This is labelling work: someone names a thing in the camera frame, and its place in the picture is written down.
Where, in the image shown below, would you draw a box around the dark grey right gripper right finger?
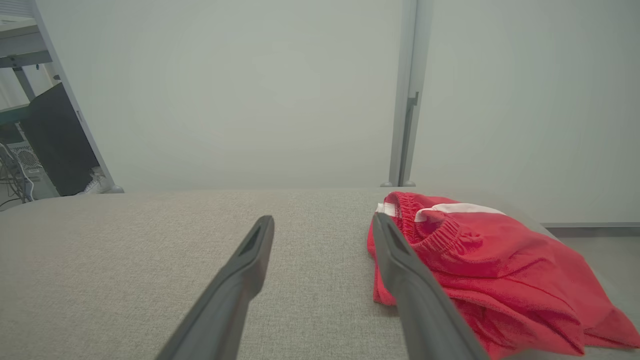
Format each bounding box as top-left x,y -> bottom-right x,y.
372,212 -> 488,360

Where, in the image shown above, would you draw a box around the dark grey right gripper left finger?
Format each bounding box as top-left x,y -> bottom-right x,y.
155,215 -> 276,360

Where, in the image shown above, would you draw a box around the red white-striped shorts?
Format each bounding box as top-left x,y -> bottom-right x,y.
367,191 -> 640,351

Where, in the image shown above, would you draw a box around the red Bulls 23 jersey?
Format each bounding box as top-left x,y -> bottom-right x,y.
372,280 -> 640,360

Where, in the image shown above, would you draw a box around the grey fabric sofa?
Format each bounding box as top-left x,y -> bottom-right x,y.
0,187 -> 640,360

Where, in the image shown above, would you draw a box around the white sneaker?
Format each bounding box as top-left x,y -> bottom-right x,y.
77,167 -> 108,196

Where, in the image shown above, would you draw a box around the black computer panel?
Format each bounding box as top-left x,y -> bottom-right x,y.
20,82 -> 101,197

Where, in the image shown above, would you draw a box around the perforated metal computer case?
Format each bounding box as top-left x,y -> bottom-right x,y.
10,142 -> 46,173

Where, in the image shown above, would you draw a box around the grey partition base rail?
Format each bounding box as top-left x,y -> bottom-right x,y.
542,222 -> 640,238

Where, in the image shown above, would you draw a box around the grey slanted partition post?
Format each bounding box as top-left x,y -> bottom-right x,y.
30,0 -> 125,194

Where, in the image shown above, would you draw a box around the cable bundle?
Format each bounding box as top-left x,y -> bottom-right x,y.
0,142 -> 36,206

